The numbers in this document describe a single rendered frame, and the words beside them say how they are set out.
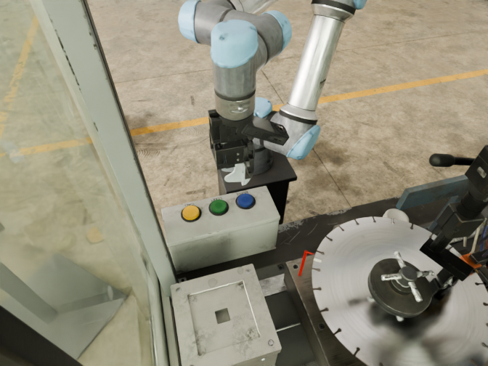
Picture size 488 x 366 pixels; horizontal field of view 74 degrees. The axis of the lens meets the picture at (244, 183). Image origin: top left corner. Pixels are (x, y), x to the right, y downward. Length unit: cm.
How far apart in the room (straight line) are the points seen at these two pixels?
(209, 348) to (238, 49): 52
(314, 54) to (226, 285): 62
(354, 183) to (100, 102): 192
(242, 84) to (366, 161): 188
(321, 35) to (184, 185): 142
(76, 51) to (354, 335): 59
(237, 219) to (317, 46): 50
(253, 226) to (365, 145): 180
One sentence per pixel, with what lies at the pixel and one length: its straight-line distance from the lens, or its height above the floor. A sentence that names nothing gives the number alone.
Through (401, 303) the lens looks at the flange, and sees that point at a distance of 69.
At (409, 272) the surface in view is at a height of 100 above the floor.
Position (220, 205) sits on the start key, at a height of 91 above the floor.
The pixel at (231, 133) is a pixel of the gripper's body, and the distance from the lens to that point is 65.
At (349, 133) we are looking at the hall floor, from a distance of 258.
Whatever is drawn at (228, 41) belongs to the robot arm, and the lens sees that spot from 54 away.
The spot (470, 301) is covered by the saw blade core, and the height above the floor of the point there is 95.
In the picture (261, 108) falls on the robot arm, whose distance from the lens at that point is 99.
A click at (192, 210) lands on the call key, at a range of 81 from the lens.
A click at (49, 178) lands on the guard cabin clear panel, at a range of 31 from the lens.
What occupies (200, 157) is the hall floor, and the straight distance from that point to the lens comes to 229.
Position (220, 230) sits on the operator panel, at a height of 90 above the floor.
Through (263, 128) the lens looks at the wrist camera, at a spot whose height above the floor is 114.
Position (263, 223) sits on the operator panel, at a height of 89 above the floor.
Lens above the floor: 154
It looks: 47 degrees down
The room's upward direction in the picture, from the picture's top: straight up
